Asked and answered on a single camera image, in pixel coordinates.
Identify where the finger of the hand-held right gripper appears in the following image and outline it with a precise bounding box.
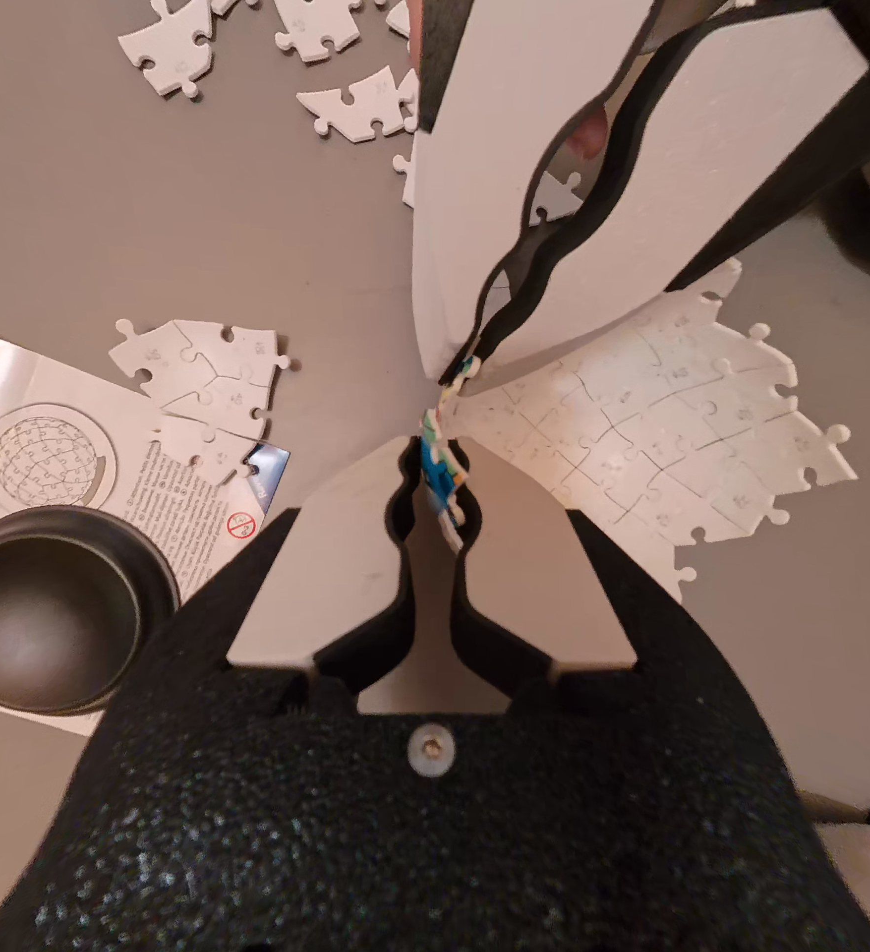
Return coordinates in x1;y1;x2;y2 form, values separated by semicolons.
474;3;870;369
411;0;659;382

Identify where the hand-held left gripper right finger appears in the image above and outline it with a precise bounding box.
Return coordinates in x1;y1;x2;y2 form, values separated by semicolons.
451;445;639;700

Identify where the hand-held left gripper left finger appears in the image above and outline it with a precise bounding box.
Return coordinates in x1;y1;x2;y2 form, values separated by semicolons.
225;435;422;700

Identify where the colourful single puzzle piece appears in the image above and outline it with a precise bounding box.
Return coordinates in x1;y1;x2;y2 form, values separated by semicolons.
435;356;484;417

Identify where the partly built puzzle ball shell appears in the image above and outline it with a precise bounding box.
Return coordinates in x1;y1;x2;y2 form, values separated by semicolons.
418;256;860;605

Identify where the white puzzle pieces pile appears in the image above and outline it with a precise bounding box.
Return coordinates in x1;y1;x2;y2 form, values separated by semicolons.
117;0;586;226

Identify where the small joined puzzle section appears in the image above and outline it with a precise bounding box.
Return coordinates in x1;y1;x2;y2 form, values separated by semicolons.
108;318;303;488

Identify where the black round ball stand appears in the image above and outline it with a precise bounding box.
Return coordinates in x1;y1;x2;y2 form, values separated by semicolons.
0;506;183;718

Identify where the person's right hand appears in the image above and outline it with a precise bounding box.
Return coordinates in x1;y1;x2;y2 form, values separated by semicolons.
570;104;608;161

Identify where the white instruction leaflet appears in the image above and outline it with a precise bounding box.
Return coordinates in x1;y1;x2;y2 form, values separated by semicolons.
0;322;292;737

